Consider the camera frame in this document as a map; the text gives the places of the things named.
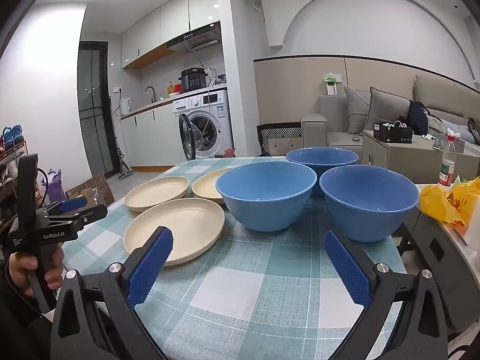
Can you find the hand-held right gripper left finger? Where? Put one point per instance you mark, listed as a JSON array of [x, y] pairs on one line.
[[150, 266]]

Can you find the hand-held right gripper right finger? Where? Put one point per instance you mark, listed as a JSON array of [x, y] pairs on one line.
[[348, 270]]

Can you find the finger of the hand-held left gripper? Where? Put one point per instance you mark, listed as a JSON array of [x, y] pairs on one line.
[[90, 213], [73, 205]]

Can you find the beige plate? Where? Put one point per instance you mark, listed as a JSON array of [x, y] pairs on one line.
[[180, 225], [157, 193], [206, 187]]

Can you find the blue bowl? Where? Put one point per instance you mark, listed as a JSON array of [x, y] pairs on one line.
[[367, 202], [322, 157], [262, 202]]

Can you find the person's left hand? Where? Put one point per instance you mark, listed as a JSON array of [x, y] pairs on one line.
[[18, 266]]

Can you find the purple bag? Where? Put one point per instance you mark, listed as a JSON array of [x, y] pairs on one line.
[[56, 191]]

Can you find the brown patterned cardboard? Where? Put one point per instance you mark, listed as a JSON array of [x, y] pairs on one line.
[[101, 187]]

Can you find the wooden shoe rack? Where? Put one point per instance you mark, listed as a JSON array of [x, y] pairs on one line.
[[7, 165]]

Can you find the upright vacuum cleaner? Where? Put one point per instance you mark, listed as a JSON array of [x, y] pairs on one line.
[[125, 172]]

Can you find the blue shoes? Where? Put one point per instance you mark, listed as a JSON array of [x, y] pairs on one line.
[[9, 135]]

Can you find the dark glass door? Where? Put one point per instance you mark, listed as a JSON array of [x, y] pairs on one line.
[[92, 120]]

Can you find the grey cart white top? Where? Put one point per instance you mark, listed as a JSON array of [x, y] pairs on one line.
[[438, 255]]

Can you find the teal checked tablecloth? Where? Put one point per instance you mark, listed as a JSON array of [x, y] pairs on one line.
[[243, 270]]

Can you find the white lower kitchen cabinets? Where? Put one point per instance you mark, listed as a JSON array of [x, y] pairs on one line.
[[150, 135]]

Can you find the white kitchen cabinets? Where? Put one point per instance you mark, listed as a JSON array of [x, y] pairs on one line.
[[172, 18], [150, 135]]

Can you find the white electric kettle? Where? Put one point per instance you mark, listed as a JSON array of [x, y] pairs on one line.
[[125, 107]]

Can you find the yellow plastic bag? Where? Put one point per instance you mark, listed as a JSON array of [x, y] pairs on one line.
[[438, 202]]

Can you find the grey side cabinet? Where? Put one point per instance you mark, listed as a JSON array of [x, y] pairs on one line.
[[393, 161]]

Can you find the white paper cup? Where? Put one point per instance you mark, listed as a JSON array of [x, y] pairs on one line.
[[473, 232]]

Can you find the metal kitchen faucet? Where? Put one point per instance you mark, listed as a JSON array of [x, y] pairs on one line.
[[154, 96]]

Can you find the red cardboard box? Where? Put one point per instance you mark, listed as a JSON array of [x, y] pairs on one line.
[[229, 153]]

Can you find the clear bottle red cap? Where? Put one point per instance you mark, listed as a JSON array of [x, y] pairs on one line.
[[446, 168]]

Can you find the black box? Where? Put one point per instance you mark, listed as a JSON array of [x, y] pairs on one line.
[[392, 135]]

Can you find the green plastic bag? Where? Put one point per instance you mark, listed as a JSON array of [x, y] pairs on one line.
[[459, 180]]

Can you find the grey sofa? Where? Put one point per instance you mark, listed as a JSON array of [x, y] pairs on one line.
[[314, 131]]

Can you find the white washing machine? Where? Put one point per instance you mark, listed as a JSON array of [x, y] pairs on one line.
[[221, 138]]

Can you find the light grey cushion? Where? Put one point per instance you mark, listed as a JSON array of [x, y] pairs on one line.
[[356, 112]]

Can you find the dark grey cushion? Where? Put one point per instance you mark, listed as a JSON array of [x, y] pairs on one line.
[[386, 110]]

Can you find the dark backpack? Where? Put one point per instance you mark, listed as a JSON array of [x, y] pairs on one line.
[[418, 118]]

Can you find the black pressure cooker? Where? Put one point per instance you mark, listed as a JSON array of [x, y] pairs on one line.
[[193, 79]]

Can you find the light blue blanket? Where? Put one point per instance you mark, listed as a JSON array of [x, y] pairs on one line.
[[457, 131]]

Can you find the range hood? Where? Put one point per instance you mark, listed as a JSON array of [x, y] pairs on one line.
[[198, 39]]

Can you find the white upper kitchen cabinets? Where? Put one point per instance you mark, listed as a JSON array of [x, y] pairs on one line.
[[172, 18]]

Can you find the wall socket with green tag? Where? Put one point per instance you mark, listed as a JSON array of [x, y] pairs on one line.
[[332, 86]]

